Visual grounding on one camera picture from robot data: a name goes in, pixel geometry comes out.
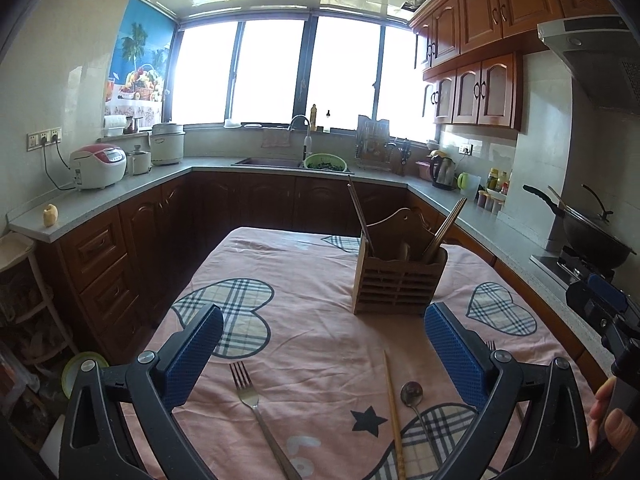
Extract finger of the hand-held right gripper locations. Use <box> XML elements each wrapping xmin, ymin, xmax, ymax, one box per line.
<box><xmin>566</xmin><ymin>282</ymin><xmax>623</xmax><ymax>328</ymax></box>
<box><xmin>587</xmin><ymin>274</ymin><xmax>630</xmax><ymax>312</ymax></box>

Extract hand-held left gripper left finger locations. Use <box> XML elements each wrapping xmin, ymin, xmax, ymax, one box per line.
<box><xmin>59</xmin><ymin>304</ymin><xmax>225</xmax><ymax>480</ymax></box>

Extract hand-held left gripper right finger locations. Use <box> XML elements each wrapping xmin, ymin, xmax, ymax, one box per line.
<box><xmin>424</xmin><ymin>302</ymin><xmax>593</xmax><ymax>480</ymax></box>

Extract wooden chopstick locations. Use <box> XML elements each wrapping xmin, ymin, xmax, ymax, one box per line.
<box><xmin>424</xmin><ymin>220</ymin><xmax>458</xmax><ymax>264</ymax></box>
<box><xmin>422</xmin><ymin>197</ymin><xmax>465</xmax><ymax>263</ymax></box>
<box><xmin>350</xmin><ymin>182</ymin><xmax>377</xmax><ymax>257</ymax></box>
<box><xmin>426</xmin><ymin>199</ymin><xmax>469</xmax><ymax>263</ymax></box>
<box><xmin>382</xmin><ymin>350</ymin><xmax>407</xmax><ymax>480</ymax></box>

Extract metal fork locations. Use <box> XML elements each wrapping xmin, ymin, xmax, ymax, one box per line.
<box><xmin>229</xmin><ymin>361</ymin><xmax>303</xmax><ymax>480</ymax></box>

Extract wooden utensil holder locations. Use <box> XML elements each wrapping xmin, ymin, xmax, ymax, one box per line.
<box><xmin>353</xmin><ymin>208</ymin><xmax>449</xmax><ymax>317</ymax></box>

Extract person's right hand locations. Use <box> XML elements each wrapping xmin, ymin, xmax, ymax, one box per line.
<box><xmin>587</xmin><ymin>377</ymin><xmax>640</xmax><ymax>456</ymax></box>

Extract gas stove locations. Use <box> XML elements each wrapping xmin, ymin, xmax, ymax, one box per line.
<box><xmin>530</xmin><ymin>244</ymin><xmax>617</xmax><ymax>287</ymax></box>

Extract black wok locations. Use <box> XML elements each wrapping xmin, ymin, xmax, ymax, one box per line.
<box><xmin>522</xmin><ymin>182</ymin><xmax>638</xmax><ymax>272</ymax></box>

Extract metal spoon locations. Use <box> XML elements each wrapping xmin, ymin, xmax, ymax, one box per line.
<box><xmin>400</xmin><ymin>381</ymin><xmax>443</xmax><ymax>467</ymax></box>

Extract yellow green round lid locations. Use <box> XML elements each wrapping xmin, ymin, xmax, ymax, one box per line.
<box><xmin>61</xmin><ymin>352</ymin><xmax>109</xmax><ymax>402</ymax></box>

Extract pink tablecloth with plaid hearts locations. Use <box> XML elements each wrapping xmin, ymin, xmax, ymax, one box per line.
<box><xmin>120</xmin><ymin>227</ymin><xmax>591</xmax><ymax>480</ymax></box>

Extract wooden base cabinets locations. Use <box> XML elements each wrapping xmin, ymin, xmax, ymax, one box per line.
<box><xmin>37</xmin><ymin>170</ymin><xmax>616</xmax><ymax>401</ymax></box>

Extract row of spice jars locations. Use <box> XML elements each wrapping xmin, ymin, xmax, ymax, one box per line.
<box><xmin>476</xmin><ymin>190</ymin><xmax>504</xmax><ymax>215</ymax></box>

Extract condiment bottles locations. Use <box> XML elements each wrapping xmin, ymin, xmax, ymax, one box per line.
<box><xmin>487</xmin><ymin>167</ymin><xmax>511</xmax><ymax>195</ymax></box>

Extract white shelf rack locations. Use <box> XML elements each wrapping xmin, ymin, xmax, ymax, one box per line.
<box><xmin>0</xmin><ymin>232</ymin><xmax>77</xmax><ymax>367</ymax></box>

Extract grey countertop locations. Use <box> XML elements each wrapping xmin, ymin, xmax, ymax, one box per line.
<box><xmin>7</xmin><ymin>157</ymin><xmax>601</xmax><ymax>311</ymax></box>

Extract electric kettle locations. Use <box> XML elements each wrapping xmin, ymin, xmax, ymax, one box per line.
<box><xmin>428</xmin><ymin>150</ymin><xmax>457</xmax><ymax>191</ymax></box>

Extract small white cooker pot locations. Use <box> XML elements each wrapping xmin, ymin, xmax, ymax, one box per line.
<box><xmin>126</xmin><ymin>145</ymin><xmax>153</xmax><ymax>177</ymax></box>

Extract kitchen sink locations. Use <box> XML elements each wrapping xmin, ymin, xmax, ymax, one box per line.
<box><xmin>231</xmin><ymin>157</ymin><xmax>306</xmax><ymax>170</ymax></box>

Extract large white rice cooker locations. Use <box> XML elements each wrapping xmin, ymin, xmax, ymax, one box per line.
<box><xmin>149</xmin><ymin>121</ymin><xmax>187</xmax><ymax>167</ymax></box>

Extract white and red rice cooker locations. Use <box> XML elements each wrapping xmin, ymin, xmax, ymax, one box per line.
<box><xmin>69</xmin><ymin>144</ymin><xmax>128</xmax><ymax>191</ymax></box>

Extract dish drying rack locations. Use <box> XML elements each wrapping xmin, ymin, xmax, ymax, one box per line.
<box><xmin>355</xmin><ymin>115</ymin><xmax>392</xmax><ymax>171</ymax></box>

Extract green colander with vegetables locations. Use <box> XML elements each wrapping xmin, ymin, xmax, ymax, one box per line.
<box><xmin>302</xmin><ymin>156</ymin><xmax>347</xmax><ymax>172</ymax></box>

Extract grey range hood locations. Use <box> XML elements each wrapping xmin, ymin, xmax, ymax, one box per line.
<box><xmin>537</xmin><ymin>14</ymin><xmax>640</xmax><ymax>112</ymax></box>

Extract chrome kitchen faucet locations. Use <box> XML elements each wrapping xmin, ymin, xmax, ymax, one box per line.
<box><xmin>288</xmin><ymin>115</ymin><xmax>315</xmax><ymax>162</ymax></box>

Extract kitchen window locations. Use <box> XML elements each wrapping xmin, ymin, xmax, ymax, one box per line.
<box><xmin>170</xmin><ymin>14</ymin><xmax>442</xmax><ymax>137</ymax></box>

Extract black power cable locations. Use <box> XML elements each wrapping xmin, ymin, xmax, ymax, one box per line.
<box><xmin>41</xmin><ymin>141</ymin><xmax>77</xmax><ymax>192</ymax></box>

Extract wall socket strip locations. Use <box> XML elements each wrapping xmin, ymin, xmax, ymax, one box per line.
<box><xmin>26</xmin><ymin>127</ymin><xmax>63</xmax><ymax>151</ymax></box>

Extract wooden wall cabinets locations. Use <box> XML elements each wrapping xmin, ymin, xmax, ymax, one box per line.
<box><xmin>409</xmin><ymin>0</ymin><xmax>617</xmax><ymax>134</ymax></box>

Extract tropical fruit wall poster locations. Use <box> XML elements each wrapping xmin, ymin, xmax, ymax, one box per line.
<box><xmin>104</xmin><ymin>0</ymin><xmax>177</xmax><ymax>119</ymax></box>

